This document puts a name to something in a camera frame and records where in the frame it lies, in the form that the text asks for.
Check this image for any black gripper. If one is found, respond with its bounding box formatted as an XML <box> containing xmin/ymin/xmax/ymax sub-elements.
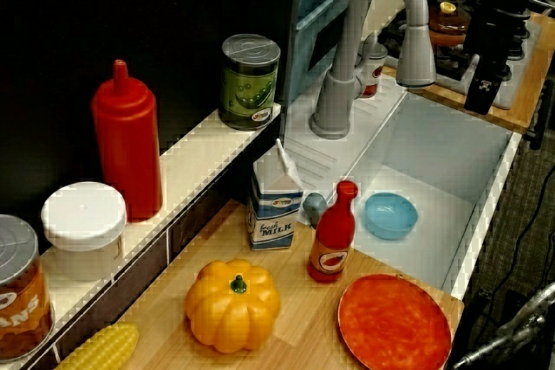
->
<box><xmin>462</xmin><ymin>5</ymin><xmax>530</xmax><ymax>116</ymax></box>

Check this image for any brown toy pot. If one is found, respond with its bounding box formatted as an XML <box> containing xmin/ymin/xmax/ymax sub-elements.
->
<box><xmin>428</xmin><ymin>26</ymin><xmax>472</xmax><ymax>49</ymax></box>

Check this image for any white toy sink unit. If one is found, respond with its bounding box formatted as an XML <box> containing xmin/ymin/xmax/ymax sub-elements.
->
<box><xmin>279</xmin><ymin>73</ymin><xmax>524</xmax><ymax>302</ymax></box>

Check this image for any tomato toy can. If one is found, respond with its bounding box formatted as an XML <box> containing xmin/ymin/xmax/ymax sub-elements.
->
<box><xmin>358</xmin><ymin>36</ymin><xmax>389</xmax><ymax>99</ymax></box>

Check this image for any grey toy faucet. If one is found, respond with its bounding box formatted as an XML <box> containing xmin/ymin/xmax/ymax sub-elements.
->
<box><xmin>308</xmin><ymin>0</ymin><xmax>437</xmax><ymax>140</ymax></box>

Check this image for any red hot sauce bottle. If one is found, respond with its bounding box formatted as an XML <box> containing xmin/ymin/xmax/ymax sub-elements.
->
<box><xmin>306</xmin><ymin>179</ymin><xmax>359</xmax><ymax>285</ymax></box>

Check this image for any green peas toy can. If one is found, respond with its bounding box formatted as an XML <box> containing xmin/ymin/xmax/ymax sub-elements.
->
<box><xmin>219</xmin><ymin>34</ymin><xmax>282</xmax><ymax>132</ymax></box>

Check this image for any silver metal clamp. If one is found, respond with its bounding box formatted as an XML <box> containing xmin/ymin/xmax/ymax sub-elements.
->
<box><xmin>450</xmin><ymin>281</ymin><xmax>555</xmax><ymax>370</ymax></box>

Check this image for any blue white milk carton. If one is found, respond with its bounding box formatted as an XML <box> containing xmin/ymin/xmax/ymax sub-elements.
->
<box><xmin>246</xmin><ymin>138</ymin><xmax>304</xmax><ymax>252</ymax></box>

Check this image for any orange red toy plate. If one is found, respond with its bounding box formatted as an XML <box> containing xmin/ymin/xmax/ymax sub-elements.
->
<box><xmin>337</xmin><ymin>273</ymin><xmax>453</xmax><ymax>370</ymax></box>

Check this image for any white tiled shelf ledge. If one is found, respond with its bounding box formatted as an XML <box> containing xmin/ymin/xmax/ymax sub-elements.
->
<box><xmin>0</xmin><ymin>103</ymin><xmax>283</xmax><ymax>370</ymax></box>

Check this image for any red ketchup squeeze bottle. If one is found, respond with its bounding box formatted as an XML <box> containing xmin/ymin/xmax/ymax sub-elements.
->
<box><xmin>90</xmin><ymin>59</ymin><xmax>164</xmax><ymax>224</ymax></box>

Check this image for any white lidded plastic jar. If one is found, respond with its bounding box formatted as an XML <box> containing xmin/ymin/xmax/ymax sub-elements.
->
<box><xmin>41</xmin><ymin>181</ymin><xmax>128</xmax><ymax>282</ymax></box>

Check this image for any yellow toy corn cob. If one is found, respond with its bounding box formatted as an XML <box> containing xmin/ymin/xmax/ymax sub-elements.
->
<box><xmin>54</xmin><ymin>321</ymin><xmax>140</xmax><ymax>370</ymax></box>

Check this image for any orange beans toy can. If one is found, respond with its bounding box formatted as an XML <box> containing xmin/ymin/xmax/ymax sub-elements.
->
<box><xmin>0</xmin><ymin>213</ymin><xmax>56</xmax><ymax>362</ymax></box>

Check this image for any black cable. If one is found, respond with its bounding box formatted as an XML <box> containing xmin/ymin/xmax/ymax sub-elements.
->
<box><xmin>487</xmin><ymin>179</ymin><xmax>555</xmax><ymax>306</ymax></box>

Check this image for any grey blue cylindrical handle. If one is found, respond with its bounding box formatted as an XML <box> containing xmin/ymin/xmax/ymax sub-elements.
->
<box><xmin>302</xmin><ymin>191</ymin><xmax>330</xmax><ymax>228</ymax></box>

